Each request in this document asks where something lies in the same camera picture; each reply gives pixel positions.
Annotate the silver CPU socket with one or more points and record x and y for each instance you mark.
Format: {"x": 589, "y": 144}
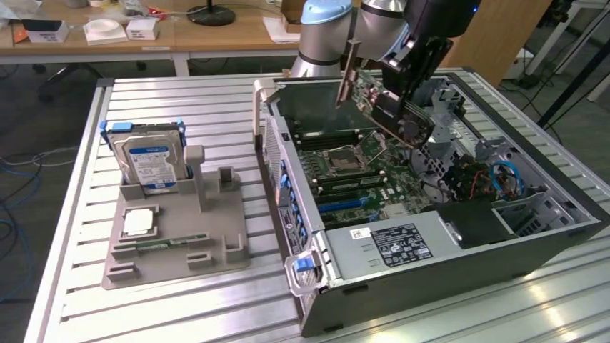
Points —
{"x": 340, "y": 159}

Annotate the black lamp base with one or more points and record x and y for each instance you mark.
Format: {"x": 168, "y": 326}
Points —
{"x": 212, "y": 16}

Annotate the wooden desk white frame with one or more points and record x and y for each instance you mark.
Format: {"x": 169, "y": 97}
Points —
{"x": 143, "y": 50}

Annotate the open brown cardboard box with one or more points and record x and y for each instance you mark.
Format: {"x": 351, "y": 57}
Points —
{"x": 291, "y": 10}

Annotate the green motherboard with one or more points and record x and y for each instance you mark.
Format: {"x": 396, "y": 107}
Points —
{"x": 310, "y": 164}

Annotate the white box black lid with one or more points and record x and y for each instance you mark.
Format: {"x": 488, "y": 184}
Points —
{"x": 45, "y": 32}

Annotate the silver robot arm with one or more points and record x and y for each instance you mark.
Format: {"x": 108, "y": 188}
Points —
{"x": 328, "y": 43}

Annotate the perforated metal drive cage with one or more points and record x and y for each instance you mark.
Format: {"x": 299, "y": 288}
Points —
{"x": 440, "y": 157}

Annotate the hard disk blue carrier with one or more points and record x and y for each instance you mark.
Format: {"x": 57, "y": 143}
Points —
{"x": 149, "y": 164}

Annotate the silver finned heat sink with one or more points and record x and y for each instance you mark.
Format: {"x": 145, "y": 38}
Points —
{"x": 395, "y": 211}

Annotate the grey metal disk bay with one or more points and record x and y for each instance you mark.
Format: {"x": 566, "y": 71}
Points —
{"x": 538, "y": 214}

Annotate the green Nvidia graphics card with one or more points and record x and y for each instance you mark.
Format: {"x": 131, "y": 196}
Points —
{"x": 367, "y": 89}

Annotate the small white cardboard box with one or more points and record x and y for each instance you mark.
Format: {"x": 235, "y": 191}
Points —
{"x": 143, "y": 30}

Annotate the green RAM stick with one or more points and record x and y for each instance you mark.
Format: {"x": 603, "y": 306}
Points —
{"x": 164, "y": 242}

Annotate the metal socket cover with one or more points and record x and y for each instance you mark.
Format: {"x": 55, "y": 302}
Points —
{"x": 376, "y": 141}

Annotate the wooden cabinet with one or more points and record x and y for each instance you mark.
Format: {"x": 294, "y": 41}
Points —
{"x": 486, "y": 43}

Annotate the grey power supply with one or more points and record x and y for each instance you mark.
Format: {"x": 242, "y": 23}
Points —
{"x": 352, "y": 250}

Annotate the silver CPU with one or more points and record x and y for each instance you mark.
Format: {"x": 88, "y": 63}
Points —
{"x": 137, "y": 223}

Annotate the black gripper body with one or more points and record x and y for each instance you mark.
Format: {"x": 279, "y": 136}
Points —
{"x": 438, "y": 18}

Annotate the black RAM slot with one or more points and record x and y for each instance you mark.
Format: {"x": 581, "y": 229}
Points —
{"x": 354, "y": 179}
{"x": 324, "y": 136}
{"x": 354, "y": 183}
{"x": 352, "y": 176}
{"x": 355, "y": 188}
{"x": 323, "y": 133}
{"x": 328, "y": 144}
{"x": 327, "y": 140}

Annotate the grey open PC case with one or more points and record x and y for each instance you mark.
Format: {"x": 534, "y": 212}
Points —
{"x": 476, "y": 286}

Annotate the flat white box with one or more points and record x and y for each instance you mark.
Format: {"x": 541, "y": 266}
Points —
{"x": 280, "y": 32}

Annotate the white square tray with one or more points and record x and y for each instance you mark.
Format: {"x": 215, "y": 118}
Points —
{"x": 104, "y": 32}

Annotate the grey plastic parts rack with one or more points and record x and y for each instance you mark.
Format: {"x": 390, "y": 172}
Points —
{"x": 214, "y": 243}

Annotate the blue expansion slot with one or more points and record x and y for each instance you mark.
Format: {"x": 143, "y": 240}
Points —
{"x": 340, "y": 205}

